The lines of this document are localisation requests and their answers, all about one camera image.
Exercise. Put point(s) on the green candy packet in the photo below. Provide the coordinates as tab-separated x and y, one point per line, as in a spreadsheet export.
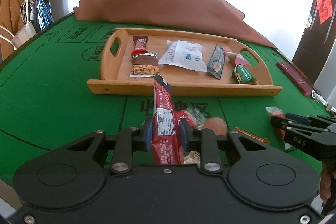
242	75

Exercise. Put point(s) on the dark wooden door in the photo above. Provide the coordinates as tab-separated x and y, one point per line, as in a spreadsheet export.
315	45

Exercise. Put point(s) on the red Biscoff biscuit packet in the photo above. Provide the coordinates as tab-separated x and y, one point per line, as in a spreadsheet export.
192	115

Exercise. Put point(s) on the red chocolate bar packet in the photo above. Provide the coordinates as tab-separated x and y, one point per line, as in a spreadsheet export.
139	45

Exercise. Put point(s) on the pink jelly cup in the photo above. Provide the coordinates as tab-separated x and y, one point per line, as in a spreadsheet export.
216	124

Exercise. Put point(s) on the wooden serving tray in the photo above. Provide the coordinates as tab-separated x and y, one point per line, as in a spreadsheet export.
116	65

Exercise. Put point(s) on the white snack packet with barcode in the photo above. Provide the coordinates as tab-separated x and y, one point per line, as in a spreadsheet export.
184	54

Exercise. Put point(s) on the black coffee stick sachet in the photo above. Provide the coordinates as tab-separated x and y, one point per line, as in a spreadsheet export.
216	63

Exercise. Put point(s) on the brown almond chocolate bar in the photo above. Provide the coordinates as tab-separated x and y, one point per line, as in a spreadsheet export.
144	65

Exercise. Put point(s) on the red door decoration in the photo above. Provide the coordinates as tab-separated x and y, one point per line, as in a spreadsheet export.
325	10

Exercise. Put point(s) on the red long stick sachet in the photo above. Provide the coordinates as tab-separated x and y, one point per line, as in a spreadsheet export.
166	141

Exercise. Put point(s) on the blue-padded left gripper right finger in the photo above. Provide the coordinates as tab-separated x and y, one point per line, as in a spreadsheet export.
204	141

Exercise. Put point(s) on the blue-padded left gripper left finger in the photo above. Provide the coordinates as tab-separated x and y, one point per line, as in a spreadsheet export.
130	140

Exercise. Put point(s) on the paper shopping bag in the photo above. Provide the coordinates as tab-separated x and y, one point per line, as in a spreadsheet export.
23	35

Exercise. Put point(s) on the pink snack packet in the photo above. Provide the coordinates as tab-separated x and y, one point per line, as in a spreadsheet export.
236	58

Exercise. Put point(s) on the brown cloth cover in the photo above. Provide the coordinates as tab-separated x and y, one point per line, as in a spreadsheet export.
214	17

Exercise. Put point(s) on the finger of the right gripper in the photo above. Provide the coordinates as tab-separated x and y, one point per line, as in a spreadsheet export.
297	118
280	122

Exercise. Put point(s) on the clear cracker packet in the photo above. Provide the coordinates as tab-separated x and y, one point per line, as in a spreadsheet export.
258	138

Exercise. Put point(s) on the red phone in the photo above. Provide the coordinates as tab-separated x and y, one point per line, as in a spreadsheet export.
299	81

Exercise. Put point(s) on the red peanut snack bag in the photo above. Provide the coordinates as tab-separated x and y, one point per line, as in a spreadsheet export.
272	110

